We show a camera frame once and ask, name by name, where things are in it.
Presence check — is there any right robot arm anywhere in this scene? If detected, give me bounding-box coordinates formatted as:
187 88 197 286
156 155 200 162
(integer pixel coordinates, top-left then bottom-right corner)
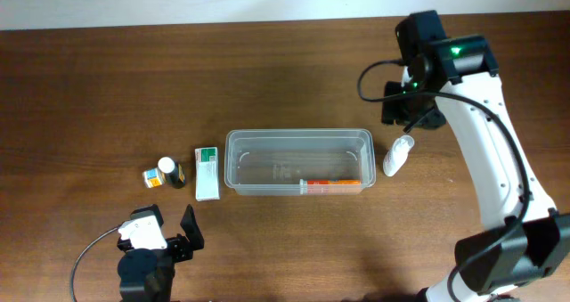
381 11 569 301

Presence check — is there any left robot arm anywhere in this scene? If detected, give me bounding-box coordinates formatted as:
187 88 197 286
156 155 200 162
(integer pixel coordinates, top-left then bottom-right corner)
117 204 204 302

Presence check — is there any white spray bottle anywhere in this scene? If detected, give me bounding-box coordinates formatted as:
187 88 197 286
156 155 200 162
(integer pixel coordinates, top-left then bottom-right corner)
382 135 415 177

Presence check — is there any dark bottle white cap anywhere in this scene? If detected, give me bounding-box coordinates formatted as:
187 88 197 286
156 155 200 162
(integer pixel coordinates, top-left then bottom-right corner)
158 157 185 189

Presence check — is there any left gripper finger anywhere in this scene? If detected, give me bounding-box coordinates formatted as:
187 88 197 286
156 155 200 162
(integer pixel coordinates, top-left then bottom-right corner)
180 205 205 251
130 204 164 227

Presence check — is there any orange tablet tube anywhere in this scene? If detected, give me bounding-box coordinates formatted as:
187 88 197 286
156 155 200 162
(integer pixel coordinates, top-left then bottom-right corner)
299 179 362 195

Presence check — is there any white green medicine box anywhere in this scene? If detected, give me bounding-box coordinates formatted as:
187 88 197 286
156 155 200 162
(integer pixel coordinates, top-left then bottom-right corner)
195 147 220 201

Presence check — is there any clear plastic container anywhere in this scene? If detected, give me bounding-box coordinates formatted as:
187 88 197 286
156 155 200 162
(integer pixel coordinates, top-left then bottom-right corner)
224 128 377 196

